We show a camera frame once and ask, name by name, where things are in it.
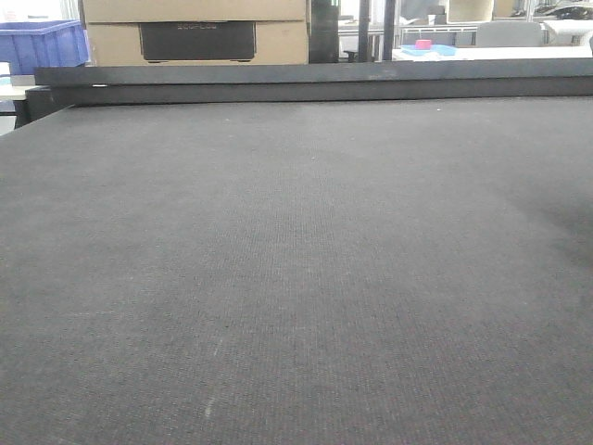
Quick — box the black conveyor belt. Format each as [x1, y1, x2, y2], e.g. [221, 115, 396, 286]
[1, 97, 592, 444]

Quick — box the lower cardboard box black print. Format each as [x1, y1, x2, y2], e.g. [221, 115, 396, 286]
[87, 21, 309, 67]

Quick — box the upper cardboard box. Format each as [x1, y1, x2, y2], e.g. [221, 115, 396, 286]
[82, 0, 310, 23]

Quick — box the light blue tray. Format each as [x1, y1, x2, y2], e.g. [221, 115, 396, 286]
[400, 44, 458, 57]

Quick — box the pink tape roll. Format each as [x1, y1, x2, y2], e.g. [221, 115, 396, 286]
[414, 39, 432, 51]

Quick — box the white background table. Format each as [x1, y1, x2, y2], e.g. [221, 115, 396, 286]
[392, 46, 592, 61]

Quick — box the blue plastic crate background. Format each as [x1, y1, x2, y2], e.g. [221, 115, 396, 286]
[1, 20, 89, 75]

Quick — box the black vertical post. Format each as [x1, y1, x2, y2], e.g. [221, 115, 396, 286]
[309, 0, 340, 64]

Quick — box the black conveyor side rail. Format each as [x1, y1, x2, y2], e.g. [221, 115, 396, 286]
[26, 58, 592, 121]

